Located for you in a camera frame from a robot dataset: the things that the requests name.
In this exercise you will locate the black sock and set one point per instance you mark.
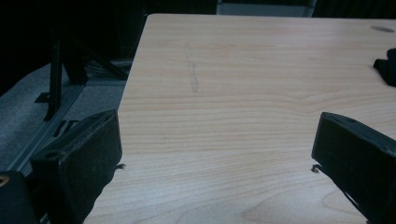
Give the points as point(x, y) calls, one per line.
point(388, 70)

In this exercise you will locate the black metal stand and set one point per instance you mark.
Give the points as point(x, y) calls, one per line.
point(55, 81)

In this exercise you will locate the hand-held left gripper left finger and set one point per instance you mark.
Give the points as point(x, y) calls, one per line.
point(84, 155)

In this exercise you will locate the grey metal floor rail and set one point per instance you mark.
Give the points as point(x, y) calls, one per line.
point(46, 130)

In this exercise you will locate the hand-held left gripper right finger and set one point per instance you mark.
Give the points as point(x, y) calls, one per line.
point(358, 155)

